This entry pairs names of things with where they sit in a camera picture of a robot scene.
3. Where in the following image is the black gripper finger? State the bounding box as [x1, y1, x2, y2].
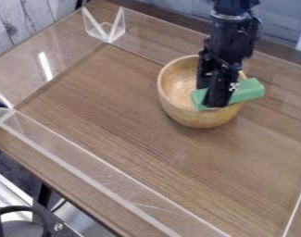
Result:
[203, 67, 241, 108]
[196, 50, 216, 89]

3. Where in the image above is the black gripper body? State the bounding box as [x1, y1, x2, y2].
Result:
[204, 10, 263, 69]

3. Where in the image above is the green rectangular block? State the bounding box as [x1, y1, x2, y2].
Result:
[192, 78, 265, 111]

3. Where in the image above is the brown wooden bowl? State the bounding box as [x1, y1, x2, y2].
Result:
[157, 55, 244, 129]

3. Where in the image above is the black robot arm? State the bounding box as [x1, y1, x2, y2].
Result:
[196, 0, 263, 108]

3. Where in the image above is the black table leg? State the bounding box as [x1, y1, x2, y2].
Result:
[38, 184, 53, 208]

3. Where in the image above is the clear acrylic corner bracket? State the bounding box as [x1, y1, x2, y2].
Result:
[81, 7, 126, 44]

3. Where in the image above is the clear acrylic front wall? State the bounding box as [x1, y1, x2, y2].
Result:
[0, 94, 229, 237]

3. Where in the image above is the grey metal base plate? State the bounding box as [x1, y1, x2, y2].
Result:
[54, 214, 85, 237]

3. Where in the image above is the black cable bottom left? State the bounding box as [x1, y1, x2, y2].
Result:
[0, 205, 56, 237]

